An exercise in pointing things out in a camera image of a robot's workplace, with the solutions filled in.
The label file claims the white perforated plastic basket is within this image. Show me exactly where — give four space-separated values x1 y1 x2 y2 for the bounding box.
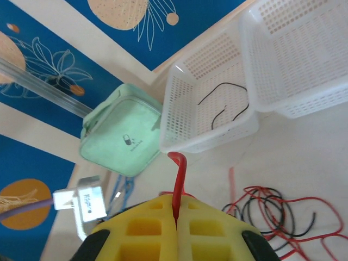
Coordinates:
159 20 259 154
238 0 348 120

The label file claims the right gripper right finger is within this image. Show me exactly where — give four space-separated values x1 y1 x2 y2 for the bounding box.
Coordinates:
176 194 281 261

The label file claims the mint green zip pouch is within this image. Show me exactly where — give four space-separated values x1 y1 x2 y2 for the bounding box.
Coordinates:
79 83 164 177

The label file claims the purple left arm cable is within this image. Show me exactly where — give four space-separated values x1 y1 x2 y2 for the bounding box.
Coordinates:
0 197 55 222

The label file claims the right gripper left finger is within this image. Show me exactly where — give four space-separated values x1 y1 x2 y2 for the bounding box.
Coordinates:
72 195 179 261

